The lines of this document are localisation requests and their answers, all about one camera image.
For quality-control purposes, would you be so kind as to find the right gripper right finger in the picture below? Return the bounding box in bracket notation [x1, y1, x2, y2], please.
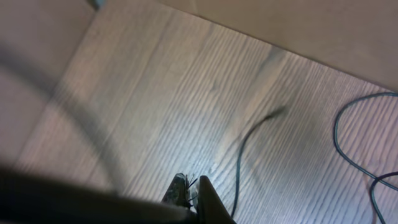
[197, 175, 236, 224]

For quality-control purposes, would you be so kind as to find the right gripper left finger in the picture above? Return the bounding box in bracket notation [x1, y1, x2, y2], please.
[161, 173, 195, 208]

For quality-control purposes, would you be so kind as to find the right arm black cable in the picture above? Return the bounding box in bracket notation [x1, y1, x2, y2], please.
[0, 167, 200, 224]

